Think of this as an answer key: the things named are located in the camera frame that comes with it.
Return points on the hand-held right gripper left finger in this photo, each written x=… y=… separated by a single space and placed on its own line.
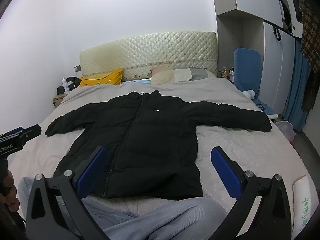
x=92 y=170

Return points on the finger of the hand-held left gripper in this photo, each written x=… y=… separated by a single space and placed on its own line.
x=13 y=130
x=32 y=131

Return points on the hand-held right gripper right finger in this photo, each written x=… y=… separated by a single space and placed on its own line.
x=225 y=172

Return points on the black puffer jacket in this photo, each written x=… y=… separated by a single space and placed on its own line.
x=155 y=142

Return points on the blue denim clothes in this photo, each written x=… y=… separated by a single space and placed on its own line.
x=262 y=106

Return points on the person's left hand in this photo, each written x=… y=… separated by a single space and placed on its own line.
x=10 y=182

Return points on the wooden nightstand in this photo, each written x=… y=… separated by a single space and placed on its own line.
x=58 y=100

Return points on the black pouch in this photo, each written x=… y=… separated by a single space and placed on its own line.
x=60 y=90

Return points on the white spray bottle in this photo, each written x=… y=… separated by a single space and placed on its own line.
x=65 y=86

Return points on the black bag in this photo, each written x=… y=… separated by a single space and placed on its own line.
x=72 y=82

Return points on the pink plastic bag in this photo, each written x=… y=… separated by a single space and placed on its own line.
x=286 y=130

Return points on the person's legs in light jeans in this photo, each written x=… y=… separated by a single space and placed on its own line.
x=150 y=217

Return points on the white cloth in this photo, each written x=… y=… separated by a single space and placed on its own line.
x=249 y=93

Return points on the white green-printed bolster pillow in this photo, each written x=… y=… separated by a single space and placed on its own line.
x=303 y=197

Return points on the yellow pillow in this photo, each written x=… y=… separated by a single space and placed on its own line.
x=107 y=78

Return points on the light blue sheet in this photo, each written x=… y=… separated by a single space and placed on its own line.
x=137 y=82

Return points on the yellow bottle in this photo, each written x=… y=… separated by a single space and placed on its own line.
x=225 y=73

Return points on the small dark bottle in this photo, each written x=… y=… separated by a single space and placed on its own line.
x=232 y=70

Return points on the beige grey patchwork pillow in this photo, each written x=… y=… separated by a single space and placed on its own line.
x=182 y=75

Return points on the blue padded chair back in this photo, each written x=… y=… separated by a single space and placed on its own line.
x=247 y=67

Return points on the blue curtain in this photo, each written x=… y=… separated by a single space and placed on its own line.
x=297 y=85

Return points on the cream quilted headboard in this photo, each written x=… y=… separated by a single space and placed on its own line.
x=150 y=50

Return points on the brown houndstooth scarf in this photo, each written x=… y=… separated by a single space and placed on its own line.
x=310 y=42

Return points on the white wardrobe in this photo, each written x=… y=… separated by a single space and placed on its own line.
x=252 y=0

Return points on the wall socket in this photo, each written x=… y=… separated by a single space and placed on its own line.
x=77 y=68

